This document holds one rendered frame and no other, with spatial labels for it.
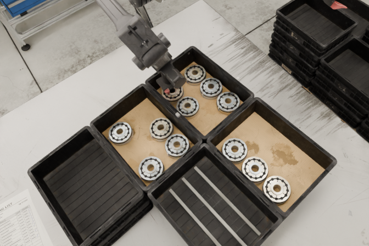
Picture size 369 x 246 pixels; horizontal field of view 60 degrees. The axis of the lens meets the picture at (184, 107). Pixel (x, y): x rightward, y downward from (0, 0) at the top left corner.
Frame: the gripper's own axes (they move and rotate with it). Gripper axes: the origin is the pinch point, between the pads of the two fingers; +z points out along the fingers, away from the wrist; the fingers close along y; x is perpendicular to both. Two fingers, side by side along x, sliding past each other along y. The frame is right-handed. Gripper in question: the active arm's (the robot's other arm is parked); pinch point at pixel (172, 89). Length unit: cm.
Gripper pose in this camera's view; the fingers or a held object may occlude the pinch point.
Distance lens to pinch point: 145.3
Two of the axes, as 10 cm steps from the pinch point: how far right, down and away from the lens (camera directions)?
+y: 8.2, -5.4, 2.0
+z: 1.0, 4.8, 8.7
